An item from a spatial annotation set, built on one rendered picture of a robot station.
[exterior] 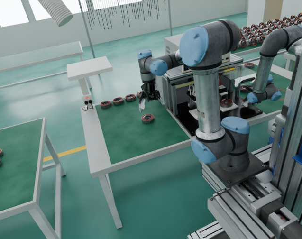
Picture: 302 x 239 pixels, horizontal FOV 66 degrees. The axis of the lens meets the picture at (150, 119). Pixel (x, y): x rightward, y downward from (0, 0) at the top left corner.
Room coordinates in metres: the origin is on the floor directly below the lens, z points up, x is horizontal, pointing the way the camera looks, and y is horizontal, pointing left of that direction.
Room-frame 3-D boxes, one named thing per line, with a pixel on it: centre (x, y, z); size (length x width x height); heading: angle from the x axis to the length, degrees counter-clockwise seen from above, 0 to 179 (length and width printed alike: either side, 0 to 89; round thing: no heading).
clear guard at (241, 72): (1.73, -0.74, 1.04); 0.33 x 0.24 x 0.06; 14
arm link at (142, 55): (1.18, -0.02, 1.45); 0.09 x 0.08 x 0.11; 26
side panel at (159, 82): (1.98, -0.13, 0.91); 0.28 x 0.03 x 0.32; 14
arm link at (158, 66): (1.10, -0.08, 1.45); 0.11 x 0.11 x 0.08; 26
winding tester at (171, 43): (1.99, -0.48, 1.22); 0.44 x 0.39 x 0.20; 104
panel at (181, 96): (1.92, -0.48, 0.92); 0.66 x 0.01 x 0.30; 104
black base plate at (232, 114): (1.69, -0.54, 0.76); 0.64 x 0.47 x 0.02; 104
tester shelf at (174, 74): (1.98, -0.47, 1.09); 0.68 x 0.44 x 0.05; 104
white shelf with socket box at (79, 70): (2.02, 0.47, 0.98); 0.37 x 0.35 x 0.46; 104
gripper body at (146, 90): (1.18, -0.02, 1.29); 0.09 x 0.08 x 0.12; 18
